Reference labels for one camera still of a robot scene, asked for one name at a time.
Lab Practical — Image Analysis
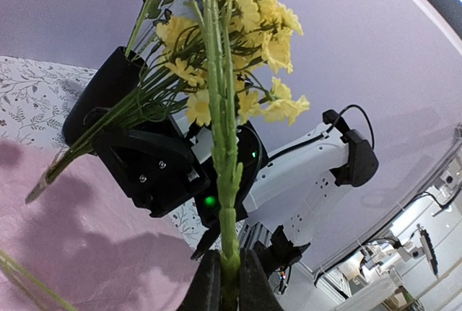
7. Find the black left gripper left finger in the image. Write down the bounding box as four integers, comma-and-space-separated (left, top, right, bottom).
182, 250, 221, 311

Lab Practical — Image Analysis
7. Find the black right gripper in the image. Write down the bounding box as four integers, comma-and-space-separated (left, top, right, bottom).
92, 123, 270, 231

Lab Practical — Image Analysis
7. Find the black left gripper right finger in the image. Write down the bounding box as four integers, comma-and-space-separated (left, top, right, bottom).
238, 249, 283, 311

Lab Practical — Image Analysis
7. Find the light blue hydrangea stem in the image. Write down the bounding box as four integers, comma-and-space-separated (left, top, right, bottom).
188, 0, 242, 310

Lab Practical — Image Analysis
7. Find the pink wrapping paper sheet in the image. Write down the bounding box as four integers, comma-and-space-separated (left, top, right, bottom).
1, 140, 196, 310

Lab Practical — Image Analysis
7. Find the yellow poppy flower stem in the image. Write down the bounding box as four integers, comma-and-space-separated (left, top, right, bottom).
124, 0, 162, 61

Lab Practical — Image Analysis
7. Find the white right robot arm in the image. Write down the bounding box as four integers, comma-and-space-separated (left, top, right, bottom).
92, 110, 378, 252

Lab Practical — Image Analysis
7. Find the tall black vase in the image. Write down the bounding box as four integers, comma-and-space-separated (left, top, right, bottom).
62, 46, 145, 146

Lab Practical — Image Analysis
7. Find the small blue flower stem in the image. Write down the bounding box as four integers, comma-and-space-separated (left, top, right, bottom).
1, 250, 78, 311

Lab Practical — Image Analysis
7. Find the yellow small flower sprig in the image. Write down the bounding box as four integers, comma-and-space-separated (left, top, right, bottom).
25, 0, 310, 203

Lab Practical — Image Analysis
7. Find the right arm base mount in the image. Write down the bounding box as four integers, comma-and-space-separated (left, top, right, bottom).
252, 225, 311, 295

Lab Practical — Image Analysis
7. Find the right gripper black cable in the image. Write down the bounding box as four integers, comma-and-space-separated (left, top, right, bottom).
266, 104, 376, 167

